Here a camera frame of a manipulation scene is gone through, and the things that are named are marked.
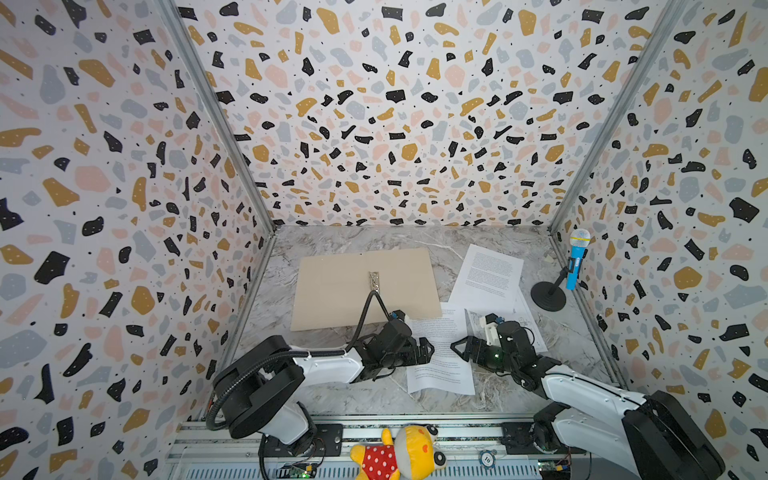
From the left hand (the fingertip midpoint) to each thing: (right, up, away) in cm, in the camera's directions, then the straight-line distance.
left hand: (427, 349), depth 83 cm
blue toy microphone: (+43, +31, 0) cm, 53 cm away
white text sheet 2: (+23, +17, +23) cm, 37 cm away
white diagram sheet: (+31, +8, +17) cm, 36 cm away
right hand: (+8, +1, +1) cm, 8 cm away
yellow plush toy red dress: (-5, -18, -18) cm, 26 cm away
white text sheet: (+6, -7, +1) cm, 9 cm away
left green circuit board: (-32, -24, -13) cm, 42 cm away
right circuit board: (+30, -25, -12) cm, 41 cm away
